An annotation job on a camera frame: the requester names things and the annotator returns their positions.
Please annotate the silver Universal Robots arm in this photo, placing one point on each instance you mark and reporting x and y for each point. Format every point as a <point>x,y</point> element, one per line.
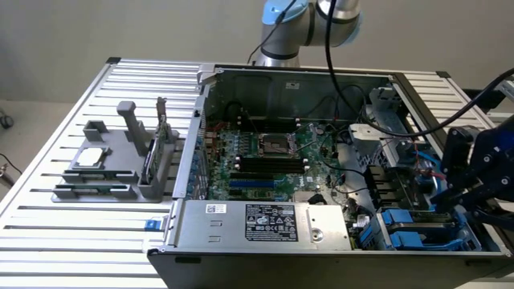
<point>280,36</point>

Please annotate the blue expansion slot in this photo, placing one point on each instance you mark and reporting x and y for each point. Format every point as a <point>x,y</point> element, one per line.
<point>252,183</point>

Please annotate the silver CPU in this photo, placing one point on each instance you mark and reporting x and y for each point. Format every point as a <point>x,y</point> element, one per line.
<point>91,157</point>

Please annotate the blue disk bay carriers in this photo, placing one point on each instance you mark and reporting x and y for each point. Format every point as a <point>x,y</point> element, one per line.
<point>405,228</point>

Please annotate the green motherboard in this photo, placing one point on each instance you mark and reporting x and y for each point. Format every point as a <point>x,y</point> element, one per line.
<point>321,156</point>

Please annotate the silver power supply unit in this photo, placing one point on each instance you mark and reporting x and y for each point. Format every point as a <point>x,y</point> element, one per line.
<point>248,225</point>

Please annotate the blue case latch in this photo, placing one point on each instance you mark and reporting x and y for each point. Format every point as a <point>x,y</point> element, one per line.
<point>152,224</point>

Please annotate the aluminium profile frame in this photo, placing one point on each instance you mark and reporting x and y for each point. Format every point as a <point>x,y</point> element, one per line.
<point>505,88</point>

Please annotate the silver drive cage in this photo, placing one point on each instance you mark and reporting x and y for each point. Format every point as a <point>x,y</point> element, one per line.
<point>373,132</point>

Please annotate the open black PC case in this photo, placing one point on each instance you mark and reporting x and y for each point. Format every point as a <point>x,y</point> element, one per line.
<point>224,271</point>

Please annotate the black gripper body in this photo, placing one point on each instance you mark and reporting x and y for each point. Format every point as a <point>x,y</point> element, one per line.
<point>498,141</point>

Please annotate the black fan shroud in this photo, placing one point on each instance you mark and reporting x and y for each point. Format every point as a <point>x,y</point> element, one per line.
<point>387,183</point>

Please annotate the grey parts rack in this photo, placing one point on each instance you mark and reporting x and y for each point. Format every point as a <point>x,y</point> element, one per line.
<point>120,141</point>

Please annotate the green RAM stick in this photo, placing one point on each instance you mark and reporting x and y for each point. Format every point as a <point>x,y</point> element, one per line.
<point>100,174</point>

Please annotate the graphics card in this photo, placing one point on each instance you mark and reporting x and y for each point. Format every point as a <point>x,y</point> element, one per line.
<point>158,141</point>

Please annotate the black RAM slots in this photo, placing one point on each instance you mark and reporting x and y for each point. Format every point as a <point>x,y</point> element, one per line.
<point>268,123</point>
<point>271,164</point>

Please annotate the CPU socket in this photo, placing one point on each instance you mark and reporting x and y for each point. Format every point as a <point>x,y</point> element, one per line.
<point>276,145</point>

